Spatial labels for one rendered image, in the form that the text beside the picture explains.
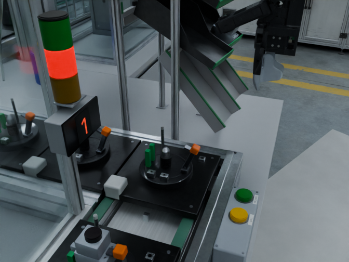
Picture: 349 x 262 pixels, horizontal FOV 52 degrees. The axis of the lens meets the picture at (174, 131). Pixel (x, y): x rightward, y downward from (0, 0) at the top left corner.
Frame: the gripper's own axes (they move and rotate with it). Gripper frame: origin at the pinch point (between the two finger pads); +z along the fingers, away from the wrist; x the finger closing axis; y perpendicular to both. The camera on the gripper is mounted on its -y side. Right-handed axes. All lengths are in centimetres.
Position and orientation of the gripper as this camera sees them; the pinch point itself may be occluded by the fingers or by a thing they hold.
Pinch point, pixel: (255, 84)
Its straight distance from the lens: 81.9
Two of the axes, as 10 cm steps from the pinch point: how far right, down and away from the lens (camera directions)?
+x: 3.3, -5.1, 8.0
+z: 0.0, 8.4, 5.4
